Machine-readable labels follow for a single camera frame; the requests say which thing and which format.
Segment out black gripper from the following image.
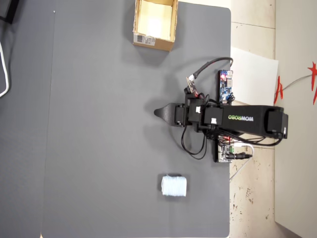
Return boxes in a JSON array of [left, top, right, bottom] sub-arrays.
[[154, 103, 190, 127]]

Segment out light blue white block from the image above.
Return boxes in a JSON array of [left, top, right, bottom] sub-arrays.
[[160, 174, 187, 198]]

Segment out open cardboard box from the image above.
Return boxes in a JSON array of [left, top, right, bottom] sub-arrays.
[[132, 0, 179, 52]]

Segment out large gray table mat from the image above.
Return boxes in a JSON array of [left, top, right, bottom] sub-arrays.
[[40, 0, 232, 238]]

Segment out blue circuit board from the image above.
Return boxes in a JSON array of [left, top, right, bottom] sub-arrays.
[[219, 70, 235, 104], [217, 69, 235, 105]]

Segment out white green driver board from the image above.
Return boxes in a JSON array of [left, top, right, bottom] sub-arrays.
[[213, 135, 236, 164]]

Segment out white paper sheet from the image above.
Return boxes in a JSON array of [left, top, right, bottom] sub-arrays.
[[230, 47, 279, 108]]

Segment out small red paper cutout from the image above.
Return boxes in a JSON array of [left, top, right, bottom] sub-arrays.
[[273, 75, 285, 105]]

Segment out large red paper cutout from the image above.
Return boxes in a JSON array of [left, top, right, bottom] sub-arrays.
[[307, 61, 317, 105]]

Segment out white rimmed gray object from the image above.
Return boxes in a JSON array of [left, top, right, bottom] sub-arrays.
[[0, 41, 11, 99]]

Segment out black object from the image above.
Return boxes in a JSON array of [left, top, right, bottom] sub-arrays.
[[0, 0, 26, 25]]

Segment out thin black servo wires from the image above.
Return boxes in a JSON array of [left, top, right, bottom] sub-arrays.
[[180, 123, 216, 160]]

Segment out small green camera board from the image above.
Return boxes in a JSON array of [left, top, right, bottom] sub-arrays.
[[184, 75, 200, 98]]

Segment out thick black camera cable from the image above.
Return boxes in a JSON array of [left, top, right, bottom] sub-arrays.
[[189, 57, 235, 81]]

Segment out black power plug cable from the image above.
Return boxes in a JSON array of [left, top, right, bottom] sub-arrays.
[[226, 152, 254, 161]]

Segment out white cable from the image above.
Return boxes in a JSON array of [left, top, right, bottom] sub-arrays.
[[229, 142, 256, 180]]

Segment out black base wires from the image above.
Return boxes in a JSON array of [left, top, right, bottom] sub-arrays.
[[232, 132, 284, 147]]

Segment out gray cable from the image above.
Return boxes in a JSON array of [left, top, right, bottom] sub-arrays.
[[282, 73, 315, 92]]

